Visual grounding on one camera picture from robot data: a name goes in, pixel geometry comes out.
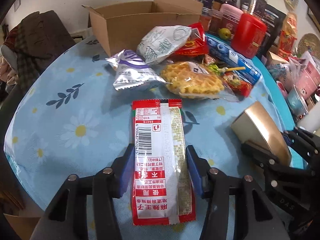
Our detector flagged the gold rectangular box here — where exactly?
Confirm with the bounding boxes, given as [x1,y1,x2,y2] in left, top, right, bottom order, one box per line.
[231,101,292,166]

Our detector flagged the red white snack stick packet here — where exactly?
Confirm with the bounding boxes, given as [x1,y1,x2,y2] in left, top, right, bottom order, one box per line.
[132,99,196,226]

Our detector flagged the packaged yellow waffle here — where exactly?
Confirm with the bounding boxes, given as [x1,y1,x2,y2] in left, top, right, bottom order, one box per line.
[160,61,238,102]

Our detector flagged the blue biscuit tube pack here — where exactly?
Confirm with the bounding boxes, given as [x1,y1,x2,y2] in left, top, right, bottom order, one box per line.
[206,35,261,85]

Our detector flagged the red gold snack bag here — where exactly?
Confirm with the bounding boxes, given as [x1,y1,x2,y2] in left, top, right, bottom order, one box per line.
[173,22,209,57]

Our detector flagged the white bread drawing snack bag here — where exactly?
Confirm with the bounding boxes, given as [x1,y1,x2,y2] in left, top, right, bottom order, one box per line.
[136,25,192,64]

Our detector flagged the purple white snack bag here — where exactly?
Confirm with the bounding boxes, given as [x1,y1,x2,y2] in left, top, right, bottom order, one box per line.
[106,49,167,91]

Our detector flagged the steel bowl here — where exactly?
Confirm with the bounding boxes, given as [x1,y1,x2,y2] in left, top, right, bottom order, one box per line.
[287,85,308,116]

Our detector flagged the round woven fan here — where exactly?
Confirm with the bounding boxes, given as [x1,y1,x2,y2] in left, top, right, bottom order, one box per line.
[297,33,320,59]

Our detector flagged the blue floral tablecloth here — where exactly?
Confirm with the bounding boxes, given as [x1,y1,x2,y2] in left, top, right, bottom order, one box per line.
[3,35,307,240]

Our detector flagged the red orange snack bag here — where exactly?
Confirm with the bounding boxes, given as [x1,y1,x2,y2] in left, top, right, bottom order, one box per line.
[277,12,297,60]

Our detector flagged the red plastic canister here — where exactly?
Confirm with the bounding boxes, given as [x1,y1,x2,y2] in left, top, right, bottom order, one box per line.
[231,14,267,59]

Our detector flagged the black coffee bag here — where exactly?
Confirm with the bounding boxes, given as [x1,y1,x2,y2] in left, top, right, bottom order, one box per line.
[256,4,286,59]

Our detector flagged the green yellow pear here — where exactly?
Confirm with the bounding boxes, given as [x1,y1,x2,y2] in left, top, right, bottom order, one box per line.
[218,28,232,41]

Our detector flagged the brown spice clear jar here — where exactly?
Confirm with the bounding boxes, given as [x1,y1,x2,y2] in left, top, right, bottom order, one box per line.
[208,9,223,33]

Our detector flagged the pink lidded canister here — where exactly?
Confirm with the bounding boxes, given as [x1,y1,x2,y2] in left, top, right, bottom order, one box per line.
[220,4,243,40]

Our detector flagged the brown jacket on chair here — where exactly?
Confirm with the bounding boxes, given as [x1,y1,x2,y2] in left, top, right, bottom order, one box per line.
[15,10,75,93]

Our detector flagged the brown cardboard box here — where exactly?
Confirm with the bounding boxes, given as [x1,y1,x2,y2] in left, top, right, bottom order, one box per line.
[83,0,203,56]

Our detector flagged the small wall frame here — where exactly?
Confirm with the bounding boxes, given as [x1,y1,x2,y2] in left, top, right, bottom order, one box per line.
[14,0,21,12]

